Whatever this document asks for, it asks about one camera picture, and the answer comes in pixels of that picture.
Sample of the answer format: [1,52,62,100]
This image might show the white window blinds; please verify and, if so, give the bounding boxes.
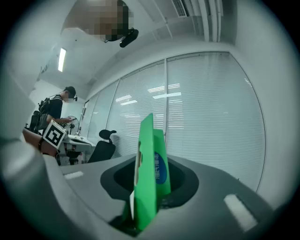
[88,51,267,193]

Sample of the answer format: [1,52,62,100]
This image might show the white desk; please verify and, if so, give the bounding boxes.
[61,134,97,165]

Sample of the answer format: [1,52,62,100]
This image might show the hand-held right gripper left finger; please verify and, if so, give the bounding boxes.
[44,153,137,240]

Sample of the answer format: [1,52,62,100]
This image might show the black head-mounted camera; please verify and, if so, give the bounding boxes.
[104,27,139,49]

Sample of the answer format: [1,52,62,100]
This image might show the standing fan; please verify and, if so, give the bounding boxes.
[64,115,79,136]

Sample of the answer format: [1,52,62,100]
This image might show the green packet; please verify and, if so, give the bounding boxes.
[121,113,172,233]

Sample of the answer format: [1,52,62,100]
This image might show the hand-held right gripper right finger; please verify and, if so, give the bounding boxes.
[145,153,277,240]

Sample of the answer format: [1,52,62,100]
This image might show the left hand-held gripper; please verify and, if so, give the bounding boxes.
[42,119,68,153]

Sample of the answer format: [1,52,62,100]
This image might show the ceiling air vent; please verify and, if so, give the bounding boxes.
[172,0,190,18]

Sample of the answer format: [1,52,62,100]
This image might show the person's head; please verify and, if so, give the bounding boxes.
[77,0,135,43]

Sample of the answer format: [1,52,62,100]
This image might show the person's left forearm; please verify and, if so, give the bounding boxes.
[22,128,59,158]

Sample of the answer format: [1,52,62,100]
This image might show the black office chair with headrest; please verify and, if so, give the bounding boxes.
[87,129,117,164]

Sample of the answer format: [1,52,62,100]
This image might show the long ceiling light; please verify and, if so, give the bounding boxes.
[58,47,67,73]

